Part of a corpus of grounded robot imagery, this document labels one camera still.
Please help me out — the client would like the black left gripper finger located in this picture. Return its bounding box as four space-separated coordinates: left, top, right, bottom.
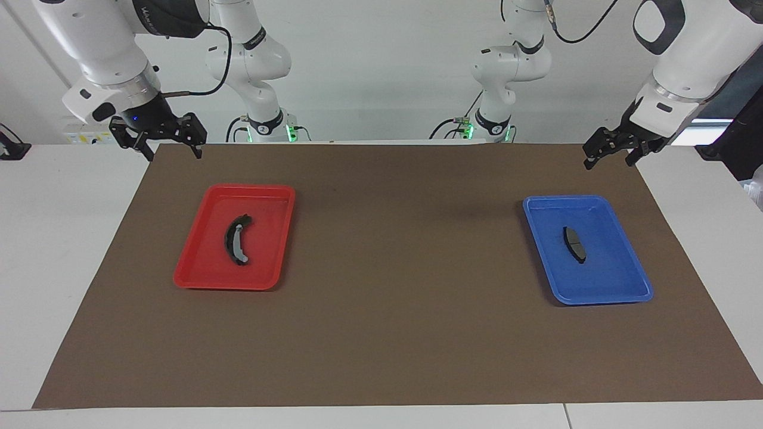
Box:
583 126 626 171
625 140 656 167

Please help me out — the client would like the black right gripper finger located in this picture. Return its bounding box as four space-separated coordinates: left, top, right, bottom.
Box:
179 112 207 159
109 117 154 163

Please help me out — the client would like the dark brake pad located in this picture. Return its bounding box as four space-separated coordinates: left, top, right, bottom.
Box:
563 226 588 265

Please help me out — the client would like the curved brake shoe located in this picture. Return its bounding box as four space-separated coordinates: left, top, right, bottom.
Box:
224 214 253 266

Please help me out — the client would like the black equipment block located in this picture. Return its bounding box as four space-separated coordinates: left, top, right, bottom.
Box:
694 60 763 182

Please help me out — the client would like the clear plastic bag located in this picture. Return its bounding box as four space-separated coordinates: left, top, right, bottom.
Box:
742 164 763 210

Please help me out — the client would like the blue plastic tray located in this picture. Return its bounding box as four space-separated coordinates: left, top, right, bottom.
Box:
522 195 655 306

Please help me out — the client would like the red plastic tray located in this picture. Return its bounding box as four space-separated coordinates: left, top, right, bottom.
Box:
173 184 296 291

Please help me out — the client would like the brown table mat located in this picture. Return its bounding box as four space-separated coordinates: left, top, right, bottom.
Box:
32 142 763 410

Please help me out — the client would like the white wall power strip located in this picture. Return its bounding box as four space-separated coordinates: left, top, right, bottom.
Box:
63 122 117 145

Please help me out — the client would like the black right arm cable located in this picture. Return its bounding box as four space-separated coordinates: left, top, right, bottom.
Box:
160 23 233 97

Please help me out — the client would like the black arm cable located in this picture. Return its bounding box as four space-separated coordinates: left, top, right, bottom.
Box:
160 23 233 97
501 0 621 44

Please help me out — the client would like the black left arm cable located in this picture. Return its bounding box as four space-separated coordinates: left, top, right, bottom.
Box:
501 0 621 44

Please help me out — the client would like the black clamp bracket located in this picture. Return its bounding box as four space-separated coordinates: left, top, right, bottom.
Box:
0 123 32 160

